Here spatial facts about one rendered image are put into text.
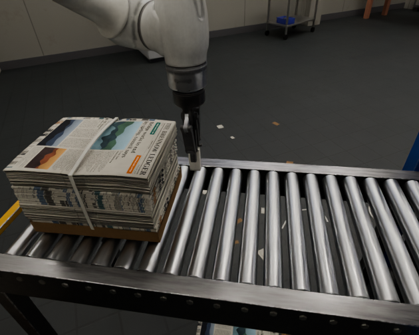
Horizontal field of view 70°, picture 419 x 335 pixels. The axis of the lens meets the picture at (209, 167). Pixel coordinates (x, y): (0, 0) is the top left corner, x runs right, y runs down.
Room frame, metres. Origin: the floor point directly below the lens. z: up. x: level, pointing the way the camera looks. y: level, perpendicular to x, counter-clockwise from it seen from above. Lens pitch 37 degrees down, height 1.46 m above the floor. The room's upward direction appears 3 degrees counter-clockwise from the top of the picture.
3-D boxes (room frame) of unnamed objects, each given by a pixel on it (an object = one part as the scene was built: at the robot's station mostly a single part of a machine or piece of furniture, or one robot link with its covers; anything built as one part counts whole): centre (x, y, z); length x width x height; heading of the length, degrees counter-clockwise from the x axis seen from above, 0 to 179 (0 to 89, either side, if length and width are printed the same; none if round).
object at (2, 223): (0.77, 0.60, 0.81); 0.43 x 0.03 x 0.02; 169
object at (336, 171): (0.88, -0.10, 0.74); 1.34 x 0.05 x 0.12; 79
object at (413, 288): (0.54, -0.50, 0.77); 0.47 x 0.05 x 0.05; 169
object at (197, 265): (0.64, 0.01, 0.77); 0.47 x 0.05 x 0.05; 169
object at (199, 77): (0.65, 0.04, 1.22); 0.09 x 0.09 x 0.06
